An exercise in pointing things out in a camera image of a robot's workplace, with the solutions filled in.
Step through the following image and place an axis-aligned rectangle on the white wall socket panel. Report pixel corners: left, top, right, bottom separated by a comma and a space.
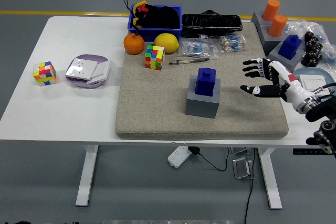
65, 57, 98, 80

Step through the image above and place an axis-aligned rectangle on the blue square seal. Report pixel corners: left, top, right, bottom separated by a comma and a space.
194, 67, 217, 97
277, 34, 302, 60

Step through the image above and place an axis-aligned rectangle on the white table leg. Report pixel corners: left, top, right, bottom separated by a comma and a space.
257, 147, 283, 210
75, 144, 99, 207

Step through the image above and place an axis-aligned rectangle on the black floor cable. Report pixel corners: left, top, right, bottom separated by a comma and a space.
244, 147, 257, 224

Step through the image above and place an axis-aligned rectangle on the large colourful puzzle cube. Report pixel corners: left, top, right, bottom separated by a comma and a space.
144, 45, 165, 71

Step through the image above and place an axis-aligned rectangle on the white switch panel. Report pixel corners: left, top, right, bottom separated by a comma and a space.
299, 74, 327, 91
86, 60, 111, 86

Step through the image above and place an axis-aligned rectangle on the yellow lemon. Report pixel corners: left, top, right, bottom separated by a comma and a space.
153, 33, 180, 54

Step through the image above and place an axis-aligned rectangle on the grey square seal holder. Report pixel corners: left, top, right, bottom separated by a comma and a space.
185, 74, 221, 119
267, 40, 307, 74

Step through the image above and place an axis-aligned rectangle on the grey round seal holder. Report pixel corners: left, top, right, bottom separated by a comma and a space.
250, 10, 271, 27
258, 23, 289, 57

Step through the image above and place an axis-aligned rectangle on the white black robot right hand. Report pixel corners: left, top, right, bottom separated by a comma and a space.
240, 57, 314, 111

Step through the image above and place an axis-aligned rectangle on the black plug with cord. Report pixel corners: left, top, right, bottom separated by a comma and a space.
187, 146, 230, 172

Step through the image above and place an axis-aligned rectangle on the blue plastic bin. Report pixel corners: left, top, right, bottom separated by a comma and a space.
127, 5, 183, 43

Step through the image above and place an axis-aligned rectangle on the large metal bracket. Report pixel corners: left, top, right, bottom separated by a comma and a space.
232, 157, 256, 180

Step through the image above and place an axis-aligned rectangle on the orange fruit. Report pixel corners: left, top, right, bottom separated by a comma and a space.
123, 33, 145, 56

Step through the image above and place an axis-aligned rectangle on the light blue plate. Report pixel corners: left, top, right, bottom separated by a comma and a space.
292, 67, 336, 96

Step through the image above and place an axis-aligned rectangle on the clear plastic bag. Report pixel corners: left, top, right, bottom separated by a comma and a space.
285, 19, 336, 65

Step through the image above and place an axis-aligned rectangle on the black table control panel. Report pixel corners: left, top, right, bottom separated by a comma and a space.
292, 148, 329, 156

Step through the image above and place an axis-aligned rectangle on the black wrapped rear-view mirror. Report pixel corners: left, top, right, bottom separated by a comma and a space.
181, 9, 244, 38

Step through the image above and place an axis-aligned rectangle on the white power strip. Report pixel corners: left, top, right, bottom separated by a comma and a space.
167, 146, 192, 168

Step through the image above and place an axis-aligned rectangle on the dark brown knobs cluster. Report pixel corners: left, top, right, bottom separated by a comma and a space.
301, 31, 324, 67

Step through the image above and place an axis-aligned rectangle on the grey-brown mat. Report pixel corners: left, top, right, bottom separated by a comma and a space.
114, 22, 289, 141

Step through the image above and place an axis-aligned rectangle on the small metal bracket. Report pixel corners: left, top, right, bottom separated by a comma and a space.
230, 147, 251, 155

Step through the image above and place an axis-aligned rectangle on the orange cylinder seal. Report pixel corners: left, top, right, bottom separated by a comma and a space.
267, 14, 288, 38
262, 0, 281, 22

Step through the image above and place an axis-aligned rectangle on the clear ballpoint pen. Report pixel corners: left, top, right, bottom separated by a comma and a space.
169, 58, 211, 66

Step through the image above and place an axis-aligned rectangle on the bag of blue resistors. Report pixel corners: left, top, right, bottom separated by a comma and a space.
178, 37, 219, 60

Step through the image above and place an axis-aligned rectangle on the small colourful puzzle cube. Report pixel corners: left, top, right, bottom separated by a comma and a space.
33, 61, 58, 87

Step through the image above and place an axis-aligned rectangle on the bag of tan resistors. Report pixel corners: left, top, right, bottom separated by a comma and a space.
214, 34, 247, 54

